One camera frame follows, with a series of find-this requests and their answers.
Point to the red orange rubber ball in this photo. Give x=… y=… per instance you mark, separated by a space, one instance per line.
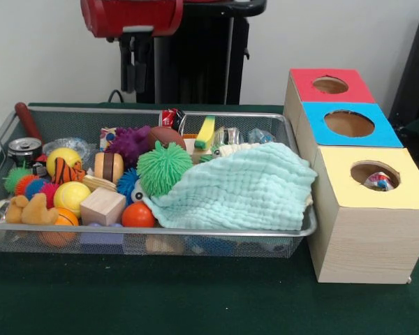
x=138 y=215

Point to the large green spiky ball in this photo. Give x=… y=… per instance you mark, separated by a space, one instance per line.
x=162 y=167

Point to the orange plush toy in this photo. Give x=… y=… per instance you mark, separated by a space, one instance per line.
x=33 y=211

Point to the colourful patterned cloth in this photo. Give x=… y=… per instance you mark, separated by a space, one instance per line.
x=107 y=137
x=378 y=181

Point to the wooden toy burger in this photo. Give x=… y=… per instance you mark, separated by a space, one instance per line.
x=108 y=168

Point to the yellow ball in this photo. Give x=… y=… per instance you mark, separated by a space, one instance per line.
x=71 y=199

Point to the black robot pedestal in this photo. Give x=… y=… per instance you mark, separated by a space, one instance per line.
x=202 y=52

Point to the light blue waffle cloth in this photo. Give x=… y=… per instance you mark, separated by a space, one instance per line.
x=248 y=190

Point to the purple rubber toy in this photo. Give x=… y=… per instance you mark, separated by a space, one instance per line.
x=131 y=143

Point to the wooden box with three holes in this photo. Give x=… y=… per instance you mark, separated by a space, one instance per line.
x=370 y=244

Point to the shallow metal mesh bin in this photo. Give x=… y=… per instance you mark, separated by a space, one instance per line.
x=143 y=244

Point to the wooden cube block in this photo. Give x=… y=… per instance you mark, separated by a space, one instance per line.
x=101 y=206

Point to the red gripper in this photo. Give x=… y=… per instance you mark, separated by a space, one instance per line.
x=132 y=14

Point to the yellow toy banana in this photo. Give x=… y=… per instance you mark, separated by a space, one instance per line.
x=205 y=132

